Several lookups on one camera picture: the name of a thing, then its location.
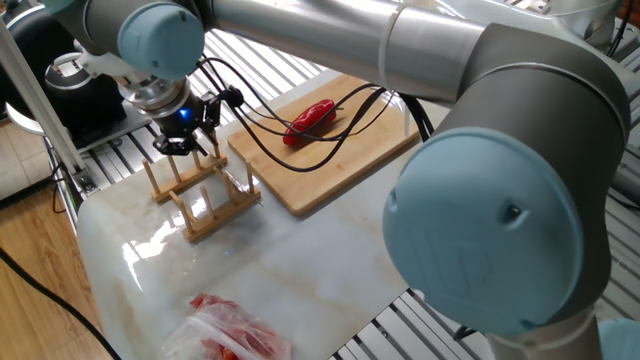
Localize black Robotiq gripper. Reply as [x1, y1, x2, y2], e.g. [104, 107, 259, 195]
[152, 94, 224, 157]

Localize steel kitchen knife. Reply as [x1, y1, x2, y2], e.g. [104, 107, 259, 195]
[194, 139, 264, 207]

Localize red chili pepper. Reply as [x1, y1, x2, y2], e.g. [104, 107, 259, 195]
[282, 98, 345, 147]

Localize clear bag with chili pieces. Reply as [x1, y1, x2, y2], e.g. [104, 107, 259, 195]
[159, 292, 294, 360]

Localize wooden peg rack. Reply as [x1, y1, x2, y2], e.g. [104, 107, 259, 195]
[141, 142, 262, 245]

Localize bamboo cutting board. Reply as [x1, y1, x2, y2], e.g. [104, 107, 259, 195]
[227, 73, 421, 217]

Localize white round lamp base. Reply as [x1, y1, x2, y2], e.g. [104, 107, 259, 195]
[4, 102, 47, 137]

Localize marble pattern table mat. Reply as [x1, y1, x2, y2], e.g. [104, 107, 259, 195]
[74, 67, 451, 360]

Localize black cable clip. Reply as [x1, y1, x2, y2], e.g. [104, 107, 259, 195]
[219, 84, 246, 109]

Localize grey device base plate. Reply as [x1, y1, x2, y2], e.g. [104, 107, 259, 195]
[74, 102, 154, 151]

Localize black ring shaped device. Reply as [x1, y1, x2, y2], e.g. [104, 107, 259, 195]
[0, 7, 129, 136]

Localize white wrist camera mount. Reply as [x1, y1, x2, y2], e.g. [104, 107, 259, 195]
[74, 44, 146, 86]

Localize black camera cable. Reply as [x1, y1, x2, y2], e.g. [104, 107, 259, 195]
[197, 57, 389, 174]

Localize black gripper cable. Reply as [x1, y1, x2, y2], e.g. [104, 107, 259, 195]
[234, 82, 396, 144]

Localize aluminium profile post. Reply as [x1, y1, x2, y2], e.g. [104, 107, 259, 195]
[0, 19, 99, 194]

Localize black floor cable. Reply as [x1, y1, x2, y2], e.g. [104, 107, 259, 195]
[0, 247, 121, 360]

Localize black base cable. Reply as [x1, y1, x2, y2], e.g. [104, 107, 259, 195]
[452, 323, 477, 342]

